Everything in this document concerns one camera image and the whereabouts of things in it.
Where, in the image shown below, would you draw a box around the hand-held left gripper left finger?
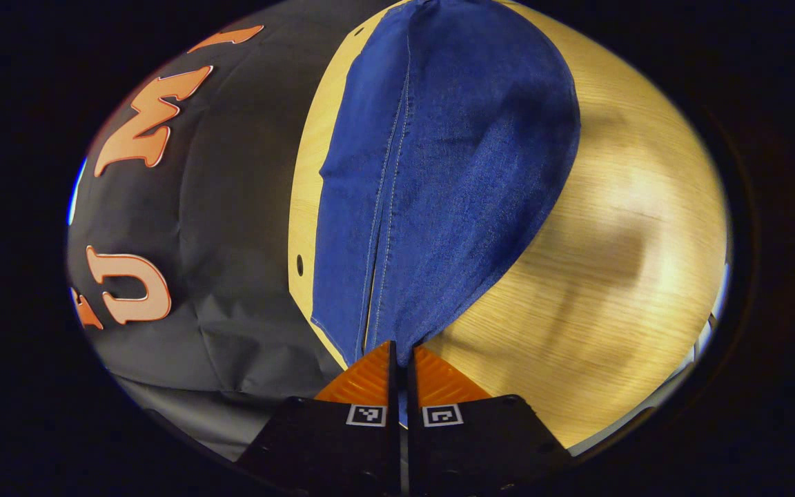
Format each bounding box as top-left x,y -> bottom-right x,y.
235,340 -> 399,497

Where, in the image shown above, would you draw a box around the black backdrop cloth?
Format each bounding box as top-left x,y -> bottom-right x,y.
66,0 -> 400,416

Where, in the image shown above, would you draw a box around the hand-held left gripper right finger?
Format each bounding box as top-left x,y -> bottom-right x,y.
407,344 -> 575,497

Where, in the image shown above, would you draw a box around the blue denim jeans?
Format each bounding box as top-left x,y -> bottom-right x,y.
310,0 -> 582,430

